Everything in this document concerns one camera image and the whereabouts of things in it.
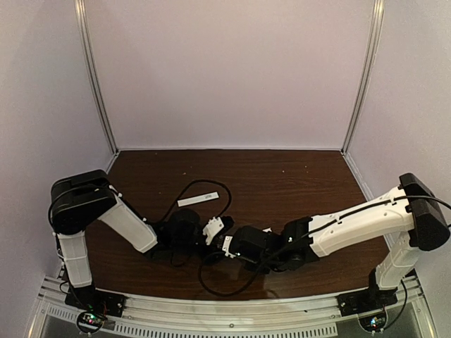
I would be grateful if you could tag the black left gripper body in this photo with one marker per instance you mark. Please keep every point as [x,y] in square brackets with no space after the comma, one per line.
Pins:
[225,222]

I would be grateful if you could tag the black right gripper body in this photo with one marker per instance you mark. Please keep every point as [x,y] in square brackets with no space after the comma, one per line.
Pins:
[266,265]

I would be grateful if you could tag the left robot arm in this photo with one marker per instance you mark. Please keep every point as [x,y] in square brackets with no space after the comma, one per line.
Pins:
[80,201]

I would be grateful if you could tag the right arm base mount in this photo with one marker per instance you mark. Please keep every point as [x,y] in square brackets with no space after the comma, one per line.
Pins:
[365,300]

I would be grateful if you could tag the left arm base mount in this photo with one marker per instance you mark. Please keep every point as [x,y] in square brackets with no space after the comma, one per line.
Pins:
[100,302]

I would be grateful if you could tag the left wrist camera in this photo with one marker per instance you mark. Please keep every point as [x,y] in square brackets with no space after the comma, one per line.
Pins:
[216,227]

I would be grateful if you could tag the aluminium corner post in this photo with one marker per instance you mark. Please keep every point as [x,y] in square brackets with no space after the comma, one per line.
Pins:
[373,42]
[82,21]

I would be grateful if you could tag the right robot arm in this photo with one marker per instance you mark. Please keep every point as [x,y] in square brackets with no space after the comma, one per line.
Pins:
[409,209]

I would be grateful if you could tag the white slotted front rail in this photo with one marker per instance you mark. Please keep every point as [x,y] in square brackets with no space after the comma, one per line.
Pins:
[315,316]

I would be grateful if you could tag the aluminium left corner post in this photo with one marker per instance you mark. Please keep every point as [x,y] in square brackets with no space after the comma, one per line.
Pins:
[82,21]

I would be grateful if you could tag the white remote battery cover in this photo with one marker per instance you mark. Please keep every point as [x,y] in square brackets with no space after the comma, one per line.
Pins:
[197,199]

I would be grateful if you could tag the aluminium right corner post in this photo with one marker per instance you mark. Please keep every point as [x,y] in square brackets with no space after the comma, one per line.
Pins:
[373,42]

